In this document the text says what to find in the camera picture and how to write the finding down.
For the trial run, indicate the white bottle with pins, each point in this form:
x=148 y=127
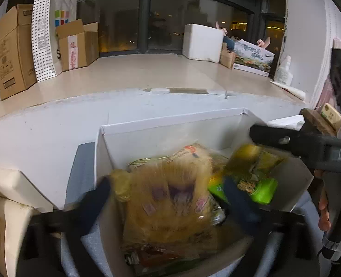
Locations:
x=283 y=72

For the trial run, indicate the white foam box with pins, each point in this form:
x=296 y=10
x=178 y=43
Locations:
x=202 y=43

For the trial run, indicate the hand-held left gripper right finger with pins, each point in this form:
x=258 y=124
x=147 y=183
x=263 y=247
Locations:
x=236 y=199

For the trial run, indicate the olive green snack packet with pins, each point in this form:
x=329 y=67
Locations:
x=245 y=157
x=271 y=160

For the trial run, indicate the white cardboard box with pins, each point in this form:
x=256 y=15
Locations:
x=170 y=132

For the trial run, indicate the white squeeze tube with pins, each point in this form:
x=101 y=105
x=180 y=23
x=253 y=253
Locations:
x=291 y=90

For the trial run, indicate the clear golden snack packet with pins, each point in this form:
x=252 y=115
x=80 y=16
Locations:
x=164 y=207

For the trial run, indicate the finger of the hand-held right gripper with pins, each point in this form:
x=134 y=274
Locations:
x=288 y=142

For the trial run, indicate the dark framed window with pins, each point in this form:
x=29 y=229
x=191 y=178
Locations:
x=121 y=20

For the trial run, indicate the beige red-ended wafer packet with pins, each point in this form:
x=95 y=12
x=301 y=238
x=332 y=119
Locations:
x=182 y=154

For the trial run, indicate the white curtain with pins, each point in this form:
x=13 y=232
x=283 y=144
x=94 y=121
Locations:
x=326 y=34

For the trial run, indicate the landscape printed box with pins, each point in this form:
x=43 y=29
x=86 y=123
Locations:
x=254 y=59

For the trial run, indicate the cream cushion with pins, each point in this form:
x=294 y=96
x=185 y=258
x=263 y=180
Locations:
x=6 y=222
x=6 y=180

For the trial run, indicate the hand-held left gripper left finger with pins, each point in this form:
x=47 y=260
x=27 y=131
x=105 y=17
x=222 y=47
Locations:
x=102 y=192

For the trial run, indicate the polka-dot paper bag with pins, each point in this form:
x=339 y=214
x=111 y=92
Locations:
x=43 y=40

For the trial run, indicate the large cardboard box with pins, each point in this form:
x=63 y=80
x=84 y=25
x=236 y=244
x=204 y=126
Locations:
x=12 y=52

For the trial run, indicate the green seaweed packet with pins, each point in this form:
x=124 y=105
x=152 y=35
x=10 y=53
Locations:
x=256 y=192

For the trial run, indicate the person's right hand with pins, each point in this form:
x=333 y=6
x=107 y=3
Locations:
x=322 y=202

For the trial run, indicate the small brown cardboard box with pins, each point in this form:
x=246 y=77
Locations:
x=227 y=59

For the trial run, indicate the small open cardboard box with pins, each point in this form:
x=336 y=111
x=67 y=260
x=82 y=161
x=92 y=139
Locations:
x=81 y=49

